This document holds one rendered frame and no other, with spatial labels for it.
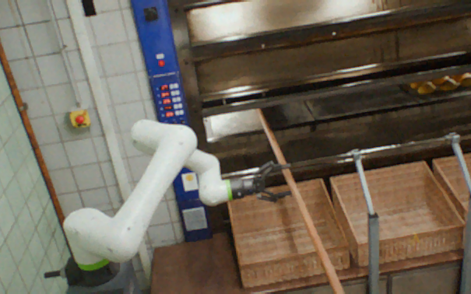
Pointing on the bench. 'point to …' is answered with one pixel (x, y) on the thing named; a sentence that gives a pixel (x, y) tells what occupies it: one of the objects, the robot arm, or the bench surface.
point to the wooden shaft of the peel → (304, 211)
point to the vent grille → (195, 218)
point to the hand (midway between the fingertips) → (289, 179)
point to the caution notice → (190, 181)
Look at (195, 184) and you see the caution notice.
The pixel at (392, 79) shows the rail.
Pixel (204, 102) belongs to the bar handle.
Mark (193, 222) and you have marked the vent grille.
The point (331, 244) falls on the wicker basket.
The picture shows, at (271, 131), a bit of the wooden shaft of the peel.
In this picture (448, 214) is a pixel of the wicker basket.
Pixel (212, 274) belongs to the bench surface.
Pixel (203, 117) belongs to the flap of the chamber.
